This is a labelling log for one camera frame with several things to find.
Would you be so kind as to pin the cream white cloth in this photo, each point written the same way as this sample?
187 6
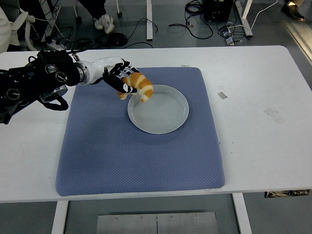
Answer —
6 29

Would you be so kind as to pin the black equipment box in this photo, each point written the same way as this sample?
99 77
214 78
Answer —
218 9

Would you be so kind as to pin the white chair frame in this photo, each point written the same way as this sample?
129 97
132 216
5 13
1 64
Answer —
24 19

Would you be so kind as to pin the long clear tape piece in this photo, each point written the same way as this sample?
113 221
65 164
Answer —
274 115

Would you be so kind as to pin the person's white shoe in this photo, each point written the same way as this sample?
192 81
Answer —
107 23
97 24

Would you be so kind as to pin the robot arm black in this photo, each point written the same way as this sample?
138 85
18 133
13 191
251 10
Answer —
56 65

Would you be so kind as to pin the grey metal plate with screws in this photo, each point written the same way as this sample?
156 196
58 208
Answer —
156 224

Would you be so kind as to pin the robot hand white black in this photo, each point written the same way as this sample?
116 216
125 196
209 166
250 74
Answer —
100 67

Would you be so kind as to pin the grey power adapter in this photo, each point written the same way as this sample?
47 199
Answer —
229 41

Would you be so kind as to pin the grey round plate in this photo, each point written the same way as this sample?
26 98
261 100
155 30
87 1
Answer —
161 114

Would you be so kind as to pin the small grey tape piece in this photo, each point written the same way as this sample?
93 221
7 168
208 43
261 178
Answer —
222 95

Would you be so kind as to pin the white background table leg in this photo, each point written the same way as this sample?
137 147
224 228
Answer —
149 22
245 22

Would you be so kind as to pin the person's brown shoe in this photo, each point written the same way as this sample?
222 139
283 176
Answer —
293 12

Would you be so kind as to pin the dark power adapter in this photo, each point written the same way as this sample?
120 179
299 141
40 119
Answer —
225 31

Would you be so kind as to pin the croissant bread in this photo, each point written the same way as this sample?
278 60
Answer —
143 85

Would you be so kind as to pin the white power strip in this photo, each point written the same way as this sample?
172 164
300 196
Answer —
52 45

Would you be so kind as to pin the blue quilted mat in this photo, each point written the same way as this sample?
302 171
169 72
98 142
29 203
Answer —
136 161

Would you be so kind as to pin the person's leg dark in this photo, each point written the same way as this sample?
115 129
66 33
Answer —
93 7

